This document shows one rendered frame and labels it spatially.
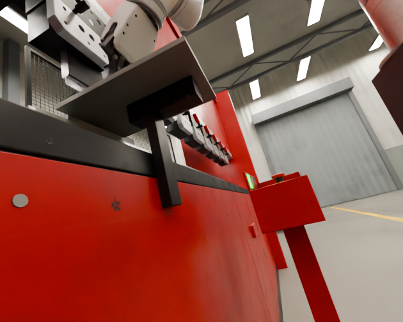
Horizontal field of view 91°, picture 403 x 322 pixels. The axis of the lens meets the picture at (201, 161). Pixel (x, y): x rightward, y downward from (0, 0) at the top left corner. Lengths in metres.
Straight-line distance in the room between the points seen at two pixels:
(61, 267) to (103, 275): 0.04
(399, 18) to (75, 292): 0.81
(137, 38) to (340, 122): 8.35
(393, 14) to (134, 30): 0.63
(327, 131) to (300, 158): 1.30
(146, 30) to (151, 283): 0.47
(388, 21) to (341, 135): 7.80
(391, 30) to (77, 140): 0.75
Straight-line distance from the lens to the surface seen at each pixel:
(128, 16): 0.49
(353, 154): 8.43
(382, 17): 0.79
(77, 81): 0.56
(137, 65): 0.36
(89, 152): 0.26
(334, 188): 8.13
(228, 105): 2.80
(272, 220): 0.59
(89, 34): 0.63
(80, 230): 0.22
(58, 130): 0.24
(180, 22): 0.59
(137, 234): 0.28
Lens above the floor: 0.75
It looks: 15 degrees up
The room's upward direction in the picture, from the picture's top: 15 degrees counter-clockwise
